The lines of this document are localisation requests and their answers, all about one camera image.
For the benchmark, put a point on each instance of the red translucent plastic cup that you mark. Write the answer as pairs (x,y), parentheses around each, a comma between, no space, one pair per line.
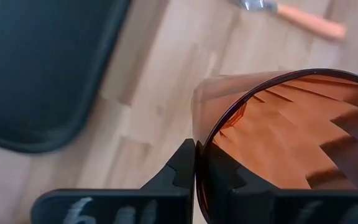
(291,140)

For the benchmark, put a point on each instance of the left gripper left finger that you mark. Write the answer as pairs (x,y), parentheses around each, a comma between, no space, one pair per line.
(172,205)

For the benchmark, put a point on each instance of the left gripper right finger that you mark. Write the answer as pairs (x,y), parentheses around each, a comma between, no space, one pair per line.
(247,205)

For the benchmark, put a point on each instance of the black plastic tray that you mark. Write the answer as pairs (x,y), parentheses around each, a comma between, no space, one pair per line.
(42,62)

